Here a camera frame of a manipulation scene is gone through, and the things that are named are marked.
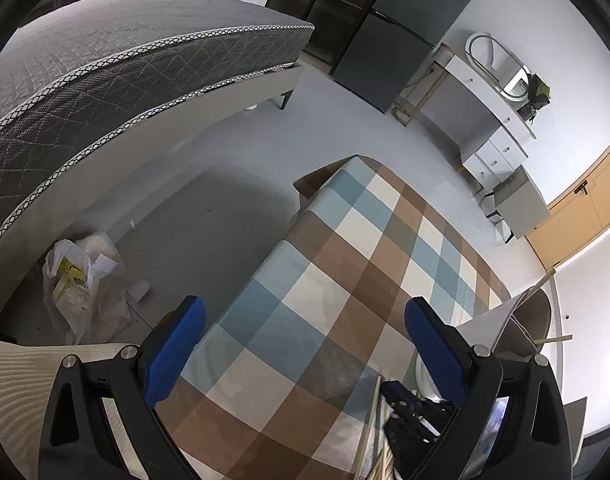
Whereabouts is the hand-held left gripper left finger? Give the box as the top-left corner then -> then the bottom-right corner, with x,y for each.
37,295 -> 208,480

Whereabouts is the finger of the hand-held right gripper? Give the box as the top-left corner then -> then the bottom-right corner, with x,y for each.
382,380 -> 458,456

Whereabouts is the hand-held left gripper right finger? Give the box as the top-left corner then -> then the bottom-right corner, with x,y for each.
404,296 -> 574,480

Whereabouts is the round bowl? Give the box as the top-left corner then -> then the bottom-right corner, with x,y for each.
414,350 -> 443,403

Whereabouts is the wooden chopstick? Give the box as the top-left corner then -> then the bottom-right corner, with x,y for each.
355,374 -> 386,478
370,440 -> 393,480

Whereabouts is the white plastic bag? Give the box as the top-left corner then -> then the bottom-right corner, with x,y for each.
42,231 -> 133,346

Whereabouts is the checkered tablecloth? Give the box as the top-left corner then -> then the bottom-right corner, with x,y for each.
155,155 -> 510,480

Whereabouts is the beige ribbed chair cushion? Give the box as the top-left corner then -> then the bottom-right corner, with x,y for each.
0,337 -> 196,480

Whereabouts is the grey nightstand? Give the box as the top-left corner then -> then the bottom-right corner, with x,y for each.
482,164 -> 552,246

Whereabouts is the wooden door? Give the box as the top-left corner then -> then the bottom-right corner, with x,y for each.
525,130 -> 610,273

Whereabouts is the white dressing table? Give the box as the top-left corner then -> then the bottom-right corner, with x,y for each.
392,42 -> 538,201

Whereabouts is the oval mirror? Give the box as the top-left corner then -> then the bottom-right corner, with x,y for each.
465,31 -> 532,102

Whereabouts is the grey quilted mattress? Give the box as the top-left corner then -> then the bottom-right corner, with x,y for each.
0,0 -> 316,256

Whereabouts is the dark grey refrigerator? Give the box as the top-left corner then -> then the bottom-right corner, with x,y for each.
332,0 -> 490,115

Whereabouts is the dark glass wardrobe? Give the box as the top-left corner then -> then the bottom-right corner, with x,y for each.
235,0 -> 403,76

